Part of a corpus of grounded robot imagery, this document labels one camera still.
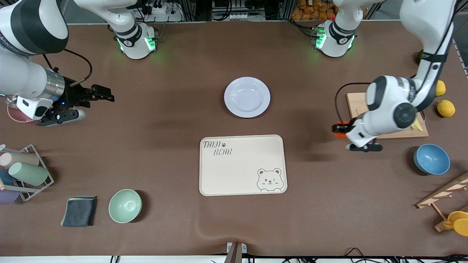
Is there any wooden cutting board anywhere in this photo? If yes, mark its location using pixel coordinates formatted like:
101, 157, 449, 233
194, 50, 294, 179
346, 92, 429, 140

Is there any bag of orange pastries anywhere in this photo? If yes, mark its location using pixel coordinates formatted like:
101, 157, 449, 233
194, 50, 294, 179
291, 0, 339, 21

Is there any purple cup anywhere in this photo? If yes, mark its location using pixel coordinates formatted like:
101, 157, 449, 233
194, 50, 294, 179
0, 190, 19, 204

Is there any beige cup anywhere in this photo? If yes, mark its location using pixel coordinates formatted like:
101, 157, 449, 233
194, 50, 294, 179
0, 152, 39, 168

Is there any pink bowl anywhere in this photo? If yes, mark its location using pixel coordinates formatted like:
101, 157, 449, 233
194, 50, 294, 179
7, 96, 41, 125

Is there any wooden drying rack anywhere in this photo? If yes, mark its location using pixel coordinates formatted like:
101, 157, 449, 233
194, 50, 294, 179
416, 172, 468, 232

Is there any white empty power strip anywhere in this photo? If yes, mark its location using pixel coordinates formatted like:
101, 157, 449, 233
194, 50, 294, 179
219, 13, 250, 22

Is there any blue cup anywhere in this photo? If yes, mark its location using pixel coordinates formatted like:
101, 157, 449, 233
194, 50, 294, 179
0, 169, 15, 186

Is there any pale green cup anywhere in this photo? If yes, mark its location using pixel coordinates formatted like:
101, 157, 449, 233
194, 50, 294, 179
8, 162, 49, 186

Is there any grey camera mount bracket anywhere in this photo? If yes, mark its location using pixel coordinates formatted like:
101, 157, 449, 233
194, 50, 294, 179
226, 242, 248, 263

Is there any white round plate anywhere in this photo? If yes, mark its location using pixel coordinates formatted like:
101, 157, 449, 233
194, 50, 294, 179
224, 76, 271, 118

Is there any grey wire cup rack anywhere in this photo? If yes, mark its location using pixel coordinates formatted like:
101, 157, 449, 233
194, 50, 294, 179
0, 144, 54, 201

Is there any cream tray with bear print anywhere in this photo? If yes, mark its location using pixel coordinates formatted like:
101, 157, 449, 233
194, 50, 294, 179
199, 134, 288, 197

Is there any white power strip with plugs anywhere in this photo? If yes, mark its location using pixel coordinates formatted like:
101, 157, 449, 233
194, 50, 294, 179
148, 2, 183, 22

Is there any dark grey folded cloth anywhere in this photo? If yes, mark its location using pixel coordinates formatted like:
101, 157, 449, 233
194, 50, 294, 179
60, 196, 98, 228

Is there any pale green bowl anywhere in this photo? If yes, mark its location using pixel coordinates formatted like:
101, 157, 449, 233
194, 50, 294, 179
108, 188, 143, 224

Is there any blue bowl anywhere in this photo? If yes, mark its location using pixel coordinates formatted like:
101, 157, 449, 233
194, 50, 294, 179
414, 144, 451, 175

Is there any yellow plastic cup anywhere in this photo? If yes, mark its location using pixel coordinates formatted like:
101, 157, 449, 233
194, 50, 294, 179
452, 218, 468, 237
444, 211, 468, 229

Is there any orange fruit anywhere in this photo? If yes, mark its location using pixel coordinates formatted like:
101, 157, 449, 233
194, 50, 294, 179
334, 120, 348, 140

